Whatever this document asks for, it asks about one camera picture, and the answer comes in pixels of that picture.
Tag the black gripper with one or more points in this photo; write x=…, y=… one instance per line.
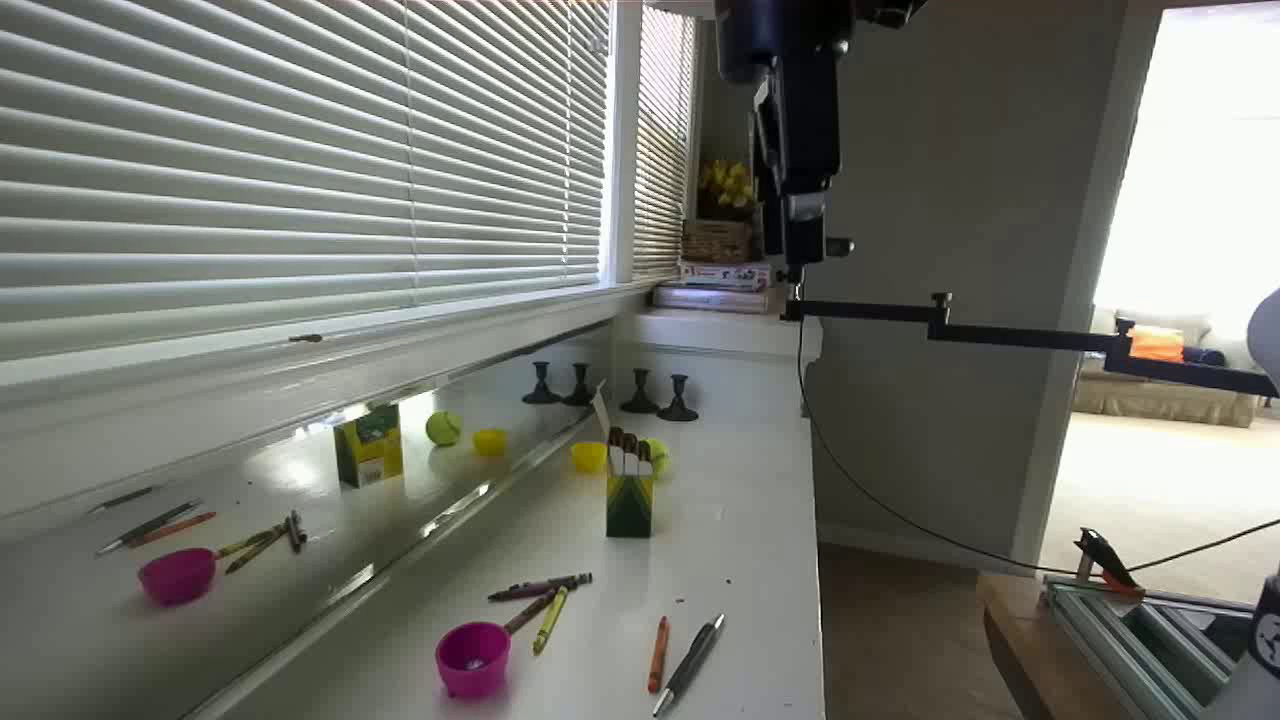
x=798, y=120

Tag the yellow flowers in basket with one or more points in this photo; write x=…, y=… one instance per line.
x=724, y=213

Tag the stack of books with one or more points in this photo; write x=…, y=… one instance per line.
x=724, y=281

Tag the narrow window blind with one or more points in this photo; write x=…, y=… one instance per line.
x=663, y=147

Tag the small yellow cup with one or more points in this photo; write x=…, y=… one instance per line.
x=588, y=459

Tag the green yellow crayon box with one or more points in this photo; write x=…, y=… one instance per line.
x=628, y=502

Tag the beige sofa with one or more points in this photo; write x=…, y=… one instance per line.
x=1167, y=396

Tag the dark crayon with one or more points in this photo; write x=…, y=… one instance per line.
x=540, y=585

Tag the grey black pen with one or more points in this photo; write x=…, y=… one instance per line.
x=691, y=663

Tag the orange crayon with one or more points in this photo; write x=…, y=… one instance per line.
x=659, y=655

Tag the yellow crayon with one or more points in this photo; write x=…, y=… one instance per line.
x=548, y=623

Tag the brown crayon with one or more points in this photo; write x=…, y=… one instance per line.
x=529, y=613

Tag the wooden side table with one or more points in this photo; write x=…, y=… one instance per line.
x=1022, y=655

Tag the wide white window blind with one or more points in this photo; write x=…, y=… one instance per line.
x=295, y=163

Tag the magenta plastic cup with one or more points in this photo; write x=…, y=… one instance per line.
x=474, y=663

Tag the black stereo camera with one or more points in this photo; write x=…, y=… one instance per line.
x=837, y=245

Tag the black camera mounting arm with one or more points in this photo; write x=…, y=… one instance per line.
x=1026, y=332

